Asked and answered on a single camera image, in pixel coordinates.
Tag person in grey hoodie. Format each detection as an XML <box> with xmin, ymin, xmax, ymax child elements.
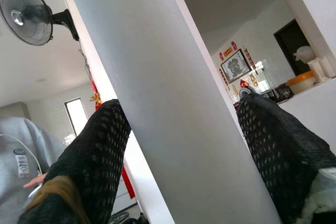
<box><xmin>0</xmin><ymin>116</ymin><xmax>68</xmax><ymax>224</ymax></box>

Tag translucent white bag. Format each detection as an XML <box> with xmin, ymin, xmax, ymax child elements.
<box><xmin>293</xmin><ymin>45</ymin><xmax>317</xmax><ymax>63</ymax></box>

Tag black wall fan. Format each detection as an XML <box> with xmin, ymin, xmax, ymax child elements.
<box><xmin>0</xmin><ymin>0</ymin><xmax>80</xmax><ymax>46</ymax></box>

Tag white plastic table leg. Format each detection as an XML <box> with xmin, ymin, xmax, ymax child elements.
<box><xmin>59</xmin><ymin>0</ymin><xmax>284</xmax><ymax>224</ymax></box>

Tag bright narrow window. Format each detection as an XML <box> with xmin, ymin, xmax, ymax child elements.
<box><xmin>64</xmin><ymin>98</ymin><xmax>89</xmax><ymax>137</ymax></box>

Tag dark bag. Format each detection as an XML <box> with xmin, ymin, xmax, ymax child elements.
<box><xmin>272</xmin><ymin>83</ymin><xmax>293</xmax><ymax>101</ymax></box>

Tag white plastic bottle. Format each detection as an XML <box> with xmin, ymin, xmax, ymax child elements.
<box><xmin>307</xmin><ymin>60</ymin><xmax>326</xmax><ymax>83</ymax></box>

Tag beige container orange lid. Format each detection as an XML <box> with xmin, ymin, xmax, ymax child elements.
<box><xmin>286</xmin><ymin>71</ymin><xmax>316</xmax><ymax>95</ymax></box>

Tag red paper couplet strip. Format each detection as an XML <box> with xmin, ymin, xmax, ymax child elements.
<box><xmin>219</xmin><ymin>68</ymin><xmax>229</xmax><ymax>86</ymax></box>
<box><xmin>244</xmin><ymin>48</ymin><xmax>257</xmax><ymax>70</ymax></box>

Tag yellow rubber band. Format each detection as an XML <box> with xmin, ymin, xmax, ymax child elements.
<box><xmin>25</xmin><ymin>175</ymin><xmax>91</xmax><ymax>224</ymax></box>

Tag red hanging decoration strip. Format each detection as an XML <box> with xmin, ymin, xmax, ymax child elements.
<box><xmin>78</xmin><ymin>48</ymin><xmax>136</xmax><ymax>200</ymax></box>

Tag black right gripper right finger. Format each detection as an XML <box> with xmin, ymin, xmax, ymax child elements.
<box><xmin>236</xmin><ymin>94</ymin><xmax>336</xmax><ymax>224</ymax></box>

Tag thin white cable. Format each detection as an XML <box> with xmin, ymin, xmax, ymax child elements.
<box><xmin>0</xmin><ymin>134</ymin><xmax>44</xmax><ymax>200</ymax></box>

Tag framed calligraphy picture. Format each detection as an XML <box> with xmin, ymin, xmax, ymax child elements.
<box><xmin>219</xmin><ymin>48</ymin><xmax>253</xmax><ymax>84</ymax></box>

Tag person's bare hand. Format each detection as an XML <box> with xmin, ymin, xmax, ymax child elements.
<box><xmin>23</xmin><ymin>173</ymin><xmax>49</xmax><ymax>189</ymax></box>

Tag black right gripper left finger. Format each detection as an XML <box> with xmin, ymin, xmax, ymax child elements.
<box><xmin>17</xmin><ymin>99</ymin><xmax>132</xmax><ymax>224</ymax></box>

